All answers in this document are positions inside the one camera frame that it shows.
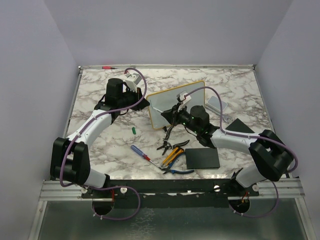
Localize silver open-end wrench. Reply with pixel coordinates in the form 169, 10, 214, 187
222, 114, 233, 124

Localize white square box device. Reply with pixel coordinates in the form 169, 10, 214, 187
205, 96, 228, 114

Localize blue handled pliers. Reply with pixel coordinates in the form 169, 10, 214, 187
161, 153, 194, 175

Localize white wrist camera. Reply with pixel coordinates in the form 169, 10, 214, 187
177, 91, 192, 112
124, 72, 142, 92

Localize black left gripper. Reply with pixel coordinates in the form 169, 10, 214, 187
118, 86, 150, 111

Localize black square pad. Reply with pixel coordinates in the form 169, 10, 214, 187
225, 118, 255, 134

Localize red marker at rail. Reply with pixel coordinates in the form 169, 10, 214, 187
101, 66, 117, 70

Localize blue red screwdriver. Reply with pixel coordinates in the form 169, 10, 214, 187
130, 145, 160, 169

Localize black cutting pliers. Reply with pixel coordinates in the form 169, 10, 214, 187
156, 139, 190, 155

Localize green whiteboard marker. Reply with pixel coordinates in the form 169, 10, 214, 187
149, 105, 163, 114

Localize yellow black utility knife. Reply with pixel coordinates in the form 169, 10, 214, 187
161, 147, 185, 167

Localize black rectangular pad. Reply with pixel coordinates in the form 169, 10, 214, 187
184, 148, 220, 170

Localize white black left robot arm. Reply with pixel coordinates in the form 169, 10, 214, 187
50, 78, 150, 198

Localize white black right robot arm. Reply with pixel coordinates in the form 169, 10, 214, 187
161, 105, 294, 196

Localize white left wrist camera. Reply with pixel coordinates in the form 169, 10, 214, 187
124, 72, 142, 92

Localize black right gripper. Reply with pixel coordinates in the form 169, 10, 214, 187
162, 102, 200, 134

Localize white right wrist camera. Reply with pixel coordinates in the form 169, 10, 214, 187
177, 91, 192, 112

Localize yellow framed whiteboard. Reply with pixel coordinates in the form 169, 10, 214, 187
146, 80, 206, 130

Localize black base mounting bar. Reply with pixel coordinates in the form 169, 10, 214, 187
81, 178, 259, 209

